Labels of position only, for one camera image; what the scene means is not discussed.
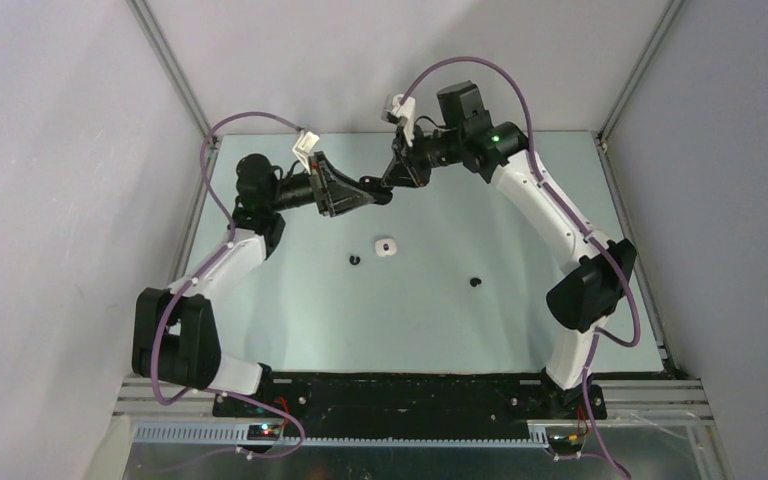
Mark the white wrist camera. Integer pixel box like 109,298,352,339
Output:
292,129,320,173
381,94,416,147

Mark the black cylindrical cap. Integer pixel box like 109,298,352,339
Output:
358,176,392,195

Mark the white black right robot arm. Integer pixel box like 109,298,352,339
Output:
382,81,637,418

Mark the aluminium frame post right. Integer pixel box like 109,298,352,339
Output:
595,0,686,153

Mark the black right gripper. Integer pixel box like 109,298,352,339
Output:
381,122,464,190

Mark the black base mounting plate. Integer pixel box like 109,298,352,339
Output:
212,372,607,441

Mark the white earbud charging case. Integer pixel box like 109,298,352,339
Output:
374,238,398,257

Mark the aluminium front rail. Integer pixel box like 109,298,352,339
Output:
114,373,714,447

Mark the left controller board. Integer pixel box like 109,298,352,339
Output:
247,424,283,441

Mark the right controller board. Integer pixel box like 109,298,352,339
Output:
548,434,588,449

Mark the aluminium frame post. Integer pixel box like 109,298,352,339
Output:
595,0,686,153
126,0,211,138

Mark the controller board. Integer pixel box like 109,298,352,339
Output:
247,424,283,441
548,434,588,449

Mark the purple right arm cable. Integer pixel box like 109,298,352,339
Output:
400,56,642,478

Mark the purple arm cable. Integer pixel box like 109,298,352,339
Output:
149,112,307,460
400,56,642,478

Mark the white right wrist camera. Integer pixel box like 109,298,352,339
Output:
381,94,416,147

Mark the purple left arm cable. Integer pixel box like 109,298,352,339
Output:
149,112,307,460

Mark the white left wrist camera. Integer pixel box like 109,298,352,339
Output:
292,129,320,173

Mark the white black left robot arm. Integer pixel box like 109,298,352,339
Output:
131,152,392,417

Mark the aluminium frame post left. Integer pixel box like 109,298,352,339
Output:
126,0,211,138

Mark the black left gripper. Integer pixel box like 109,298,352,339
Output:
266,151,372,218

